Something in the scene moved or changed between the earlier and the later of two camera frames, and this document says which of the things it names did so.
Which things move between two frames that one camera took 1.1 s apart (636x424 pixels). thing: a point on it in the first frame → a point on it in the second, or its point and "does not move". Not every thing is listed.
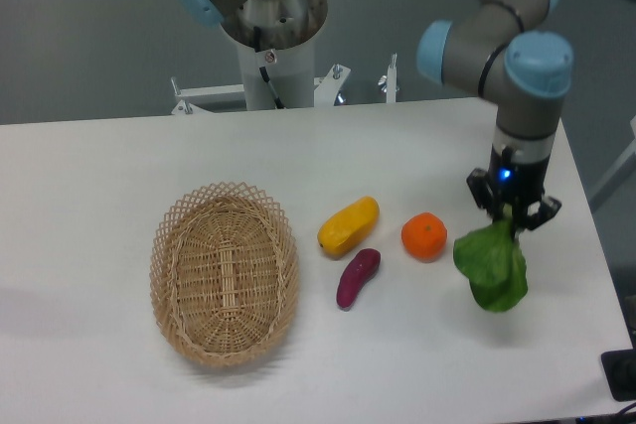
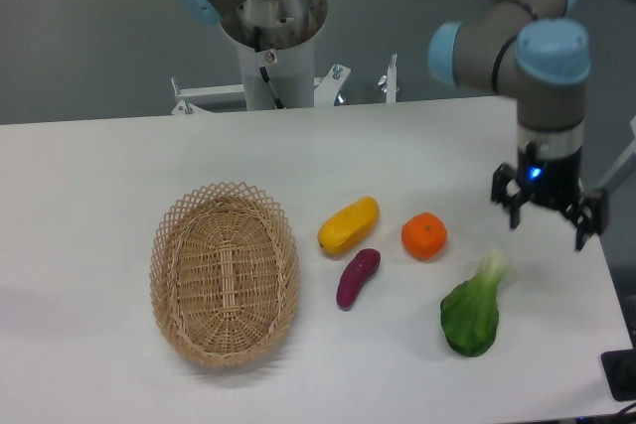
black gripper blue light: (515, 184) → (548, 180)
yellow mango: (347, 226) does not move
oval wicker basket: (225, 274) does not move
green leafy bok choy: (494, 263) → (470, 311)
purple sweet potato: (361, 269) does not move
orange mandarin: (424, 236) does not move
